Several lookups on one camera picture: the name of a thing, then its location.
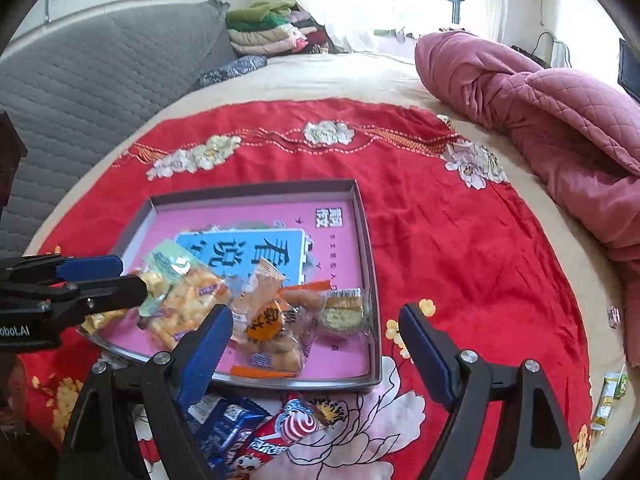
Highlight pink quilted duvet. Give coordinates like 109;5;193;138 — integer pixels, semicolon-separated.
414;30;640;376

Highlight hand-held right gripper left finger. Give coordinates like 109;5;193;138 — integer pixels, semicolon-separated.
56;304;235;480

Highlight green bag of yellow puffs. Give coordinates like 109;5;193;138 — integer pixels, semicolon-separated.
127;239;233;353

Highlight clear orange-edged bread packet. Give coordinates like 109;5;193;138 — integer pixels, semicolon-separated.
230;257;326;378

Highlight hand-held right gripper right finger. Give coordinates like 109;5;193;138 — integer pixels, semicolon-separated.
398;303;581;480

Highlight red floral blanket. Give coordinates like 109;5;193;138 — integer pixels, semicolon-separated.
22;97;601;480

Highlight red lollipop print packet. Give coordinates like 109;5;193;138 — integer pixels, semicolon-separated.
235;395;351;480

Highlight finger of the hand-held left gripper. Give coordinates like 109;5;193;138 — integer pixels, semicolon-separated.
0;255;124;287
0;275;148;333

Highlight pink book with blue label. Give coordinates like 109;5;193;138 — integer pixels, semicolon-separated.
107;203;376;378

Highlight gold long snack packet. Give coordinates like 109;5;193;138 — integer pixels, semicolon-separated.
82;307;128;333

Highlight yellow green small packet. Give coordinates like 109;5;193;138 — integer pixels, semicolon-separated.
590;364;630;433

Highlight metal frame chair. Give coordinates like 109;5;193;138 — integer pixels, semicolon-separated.
510;30;573;68

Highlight blue snack packet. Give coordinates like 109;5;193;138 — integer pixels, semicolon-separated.
187;392;273;468

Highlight grey quilted headboard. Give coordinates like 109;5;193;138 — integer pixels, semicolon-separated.
0;0;236;261

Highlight blue patterned pillow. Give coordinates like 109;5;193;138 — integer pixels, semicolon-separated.
197;55;268;88

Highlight black television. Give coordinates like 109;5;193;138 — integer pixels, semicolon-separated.
617;37;640;96

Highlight grey shallow cardboard box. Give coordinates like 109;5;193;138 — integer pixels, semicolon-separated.
77;178;383;393

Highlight clear wrapped round cookie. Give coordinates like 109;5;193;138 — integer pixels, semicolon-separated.
317;287;373;338

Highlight pile of folded clothes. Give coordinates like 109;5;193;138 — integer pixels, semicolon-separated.
225;0;333;57

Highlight white curtain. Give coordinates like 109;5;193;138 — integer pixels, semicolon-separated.
295;0;396;53

